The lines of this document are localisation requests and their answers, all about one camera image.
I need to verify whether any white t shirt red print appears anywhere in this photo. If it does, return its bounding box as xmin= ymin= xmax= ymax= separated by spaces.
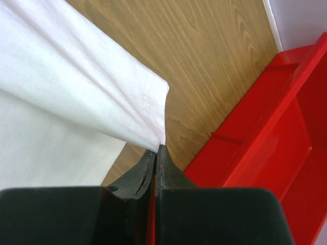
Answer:
xmin=1 ymin=1 xmax=169 ymax=189

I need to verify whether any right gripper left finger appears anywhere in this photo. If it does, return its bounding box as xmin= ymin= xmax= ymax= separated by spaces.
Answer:
xmin=1 ymin=151 xmax=155 ymax=244

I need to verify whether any red plastic bin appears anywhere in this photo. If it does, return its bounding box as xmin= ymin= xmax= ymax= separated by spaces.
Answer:
xmin=154 ymin=32 xmax=327 ymax=245

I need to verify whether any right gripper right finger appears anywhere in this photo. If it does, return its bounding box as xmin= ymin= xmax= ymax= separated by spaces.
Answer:
xmin=155 ymin=145 xmax=294 ymax=244

